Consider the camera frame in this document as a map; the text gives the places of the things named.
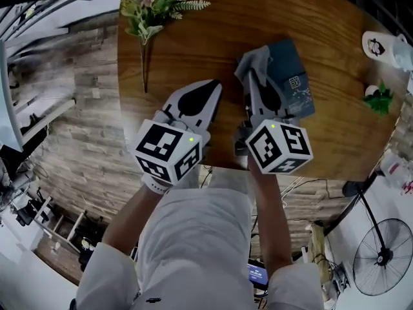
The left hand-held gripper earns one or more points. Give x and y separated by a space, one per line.
161 140

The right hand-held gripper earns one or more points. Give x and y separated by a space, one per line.
277 147

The dark blue notebook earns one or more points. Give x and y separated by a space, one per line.
287 66

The grey cleaning cloth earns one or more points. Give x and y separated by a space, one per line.
253 60

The person's left forearm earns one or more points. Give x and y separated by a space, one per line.
129 224

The person's right forearm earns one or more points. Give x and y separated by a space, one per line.
267 212

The person's light trousers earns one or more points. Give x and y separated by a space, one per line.
226 178

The white wristband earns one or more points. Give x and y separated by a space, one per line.
155 186

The artificial flower bouquet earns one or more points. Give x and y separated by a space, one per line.
151 15

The small white potted plant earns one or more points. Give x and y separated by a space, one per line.
380 100

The white printed vase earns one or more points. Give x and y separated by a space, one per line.
374 47

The person's white shirt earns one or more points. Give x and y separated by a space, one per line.
193 247

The white plastic bag red print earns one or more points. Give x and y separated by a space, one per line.
392 168

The beige wooden ornament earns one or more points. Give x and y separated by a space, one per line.
317 241

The white storage rack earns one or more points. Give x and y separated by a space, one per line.
75 227

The black device with screen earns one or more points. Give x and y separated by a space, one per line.
257 274

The black bag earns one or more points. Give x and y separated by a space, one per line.
13 160

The black standing fan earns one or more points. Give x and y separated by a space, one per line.
384 257

